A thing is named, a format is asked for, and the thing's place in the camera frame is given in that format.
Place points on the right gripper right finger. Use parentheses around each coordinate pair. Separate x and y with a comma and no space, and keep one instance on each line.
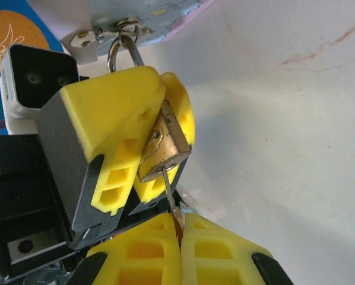
(219,261)

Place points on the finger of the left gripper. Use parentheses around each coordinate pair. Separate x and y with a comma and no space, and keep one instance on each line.
(185,118)
(106,124)

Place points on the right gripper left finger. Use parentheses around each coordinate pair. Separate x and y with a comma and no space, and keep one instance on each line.
(142,258)

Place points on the small brass padlock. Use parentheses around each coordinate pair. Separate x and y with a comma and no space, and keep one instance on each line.
(165,139)

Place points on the small metal key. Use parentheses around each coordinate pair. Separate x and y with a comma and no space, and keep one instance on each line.
(176,216)

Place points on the silver metal hasp latch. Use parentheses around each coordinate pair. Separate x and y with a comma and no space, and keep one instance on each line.
(127,25)

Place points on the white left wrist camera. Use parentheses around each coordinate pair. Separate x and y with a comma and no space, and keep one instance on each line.
(41,77)

